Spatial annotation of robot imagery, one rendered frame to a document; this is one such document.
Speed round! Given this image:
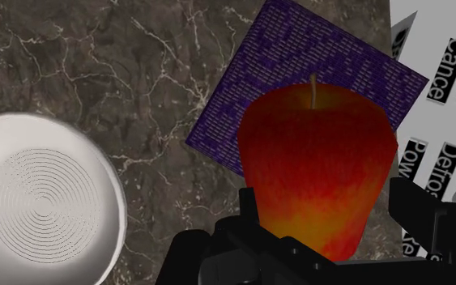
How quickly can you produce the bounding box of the white bowl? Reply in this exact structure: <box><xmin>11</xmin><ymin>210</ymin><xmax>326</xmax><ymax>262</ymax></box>
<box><xmin>0</xmin><ymin>112</ymin><xmax>128</xmax><ymax>285</ymax></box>

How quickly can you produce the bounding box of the red apple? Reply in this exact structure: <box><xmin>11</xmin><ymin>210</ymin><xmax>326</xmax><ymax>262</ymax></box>
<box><xmin>237</xmin><ymin>73</ymin><xmax>399</xmax><ymax>262</ymax></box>

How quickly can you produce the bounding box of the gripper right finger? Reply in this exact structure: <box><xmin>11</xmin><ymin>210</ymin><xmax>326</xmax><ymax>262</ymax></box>
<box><xmin>387</xmin><ymin>177</ymin><xmax>456</xmax><ymax>263</ymax></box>

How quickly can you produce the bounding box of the purple woven mat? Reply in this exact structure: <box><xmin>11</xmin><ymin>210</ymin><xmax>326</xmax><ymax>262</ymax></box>
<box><xmin>185</xmin><ymin>0</ymin><xmax>430</xmax><ymax>177</ymax></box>

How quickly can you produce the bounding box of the white appliance with button labels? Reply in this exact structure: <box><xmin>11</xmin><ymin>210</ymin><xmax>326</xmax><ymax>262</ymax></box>
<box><xmin>389</xmin><ymin>0</ymin><xmax>456</xmax><ymax>262</ymax></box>

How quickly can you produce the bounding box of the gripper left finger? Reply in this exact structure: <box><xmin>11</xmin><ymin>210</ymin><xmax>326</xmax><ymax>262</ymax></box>
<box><xmin>156</xmin><ymin>186</ymin><xmax>331</xmax><ymax>285</ymax></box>

